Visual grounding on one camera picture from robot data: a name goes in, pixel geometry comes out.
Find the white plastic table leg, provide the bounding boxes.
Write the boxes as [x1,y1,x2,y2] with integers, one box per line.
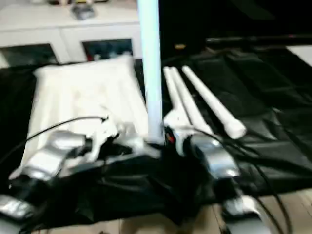
[181,65,247,140]
[170,67,212,134]
[136,0,163,144]
[162,66,188,122]

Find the white plastic table top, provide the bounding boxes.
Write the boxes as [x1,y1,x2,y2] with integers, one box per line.
[9,55,163,180]

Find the black glossy mat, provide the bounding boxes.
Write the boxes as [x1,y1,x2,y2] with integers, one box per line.
[0,43,312,227]

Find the long black bar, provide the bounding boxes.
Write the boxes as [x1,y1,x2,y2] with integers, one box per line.
[206,34,312,45]

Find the white sideboard cabinet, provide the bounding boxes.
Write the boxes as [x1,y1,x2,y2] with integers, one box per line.
[0,2,142,69]

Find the bag of black parts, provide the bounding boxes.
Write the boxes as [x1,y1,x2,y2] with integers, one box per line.
[70,5,96,20]

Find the white flat panel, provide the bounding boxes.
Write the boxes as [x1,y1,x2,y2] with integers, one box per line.
[285,45,312,69]

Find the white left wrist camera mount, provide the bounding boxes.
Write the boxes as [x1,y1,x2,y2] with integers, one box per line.
[86,117,121,163]

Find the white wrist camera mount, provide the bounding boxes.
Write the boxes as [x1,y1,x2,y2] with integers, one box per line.
[86,117,121,163]
[162,108,195,156]

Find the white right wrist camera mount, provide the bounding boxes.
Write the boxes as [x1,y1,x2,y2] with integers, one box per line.
[162,108,195,156]

